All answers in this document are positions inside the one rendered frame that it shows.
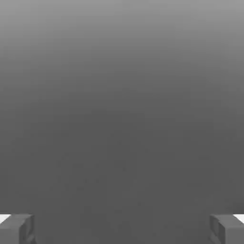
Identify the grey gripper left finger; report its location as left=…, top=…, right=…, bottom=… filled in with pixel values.
left=0, top=213, right=36, bottom=244

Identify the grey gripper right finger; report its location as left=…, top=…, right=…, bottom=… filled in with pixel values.
left=209, top=213, right=244, bottom=244

